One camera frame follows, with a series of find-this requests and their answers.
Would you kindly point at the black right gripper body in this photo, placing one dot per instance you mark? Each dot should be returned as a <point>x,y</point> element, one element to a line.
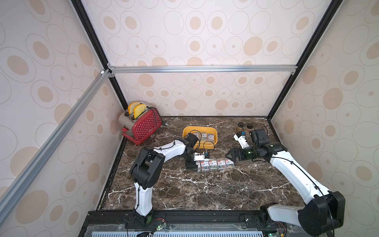
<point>240,154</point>

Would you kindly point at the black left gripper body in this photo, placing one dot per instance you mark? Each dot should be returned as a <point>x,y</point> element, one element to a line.
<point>190,164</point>

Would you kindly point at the clear paper clip box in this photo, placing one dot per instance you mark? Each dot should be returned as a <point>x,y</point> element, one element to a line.
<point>229,163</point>
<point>198,166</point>
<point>213,164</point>
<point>205,166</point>
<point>221,164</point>

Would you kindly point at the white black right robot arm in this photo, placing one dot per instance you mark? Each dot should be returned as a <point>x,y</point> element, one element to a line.
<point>323,212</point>

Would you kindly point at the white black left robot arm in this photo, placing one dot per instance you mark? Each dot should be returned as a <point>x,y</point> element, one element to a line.
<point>147,168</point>

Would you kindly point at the yellow plastic storage tray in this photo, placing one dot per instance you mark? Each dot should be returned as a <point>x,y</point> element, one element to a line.
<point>209,135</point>

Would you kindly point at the brown spice jar left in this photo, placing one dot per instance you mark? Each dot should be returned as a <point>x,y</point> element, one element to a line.
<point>240,127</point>

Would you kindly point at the brown spice jar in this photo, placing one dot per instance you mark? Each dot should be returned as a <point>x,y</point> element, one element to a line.
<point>240,127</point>
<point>250,127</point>

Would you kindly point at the brown spice jar right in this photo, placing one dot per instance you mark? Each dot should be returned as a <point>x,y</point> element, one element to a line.
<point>250,127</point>

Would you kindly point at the red polka dot toaster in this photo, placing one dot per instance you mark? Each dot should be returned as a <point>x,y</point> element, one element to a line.
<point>140,129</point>

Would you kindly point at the yellow toast slice right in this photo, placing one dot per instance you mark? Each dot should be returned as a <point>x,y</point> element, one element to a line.
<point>139,110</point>

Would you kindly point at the yellow toast slice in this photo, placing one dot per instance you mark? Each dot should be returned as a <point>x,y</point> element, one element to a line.
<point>139,110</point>
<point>132,106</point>

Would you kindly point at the yellow toast slice left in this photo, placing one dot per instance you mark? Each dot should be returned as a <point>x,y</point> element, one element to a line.
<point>132,106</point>

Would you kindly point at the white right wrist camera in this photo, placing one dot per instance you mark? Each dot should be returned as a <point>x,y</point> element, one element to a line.
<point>258,137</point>

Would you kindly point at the horizontal aluminium frame bar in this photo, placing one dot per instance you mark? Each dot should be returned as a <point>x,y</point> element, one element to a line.
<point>202,69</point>

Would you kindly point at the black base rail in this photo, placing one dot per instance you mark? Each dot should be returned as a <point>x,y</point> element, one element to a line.
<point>187,223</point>

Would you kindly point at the diagonal aluminium frame bar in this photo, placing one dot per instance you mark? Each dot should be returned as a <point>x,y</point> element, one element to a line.
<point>16,191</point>

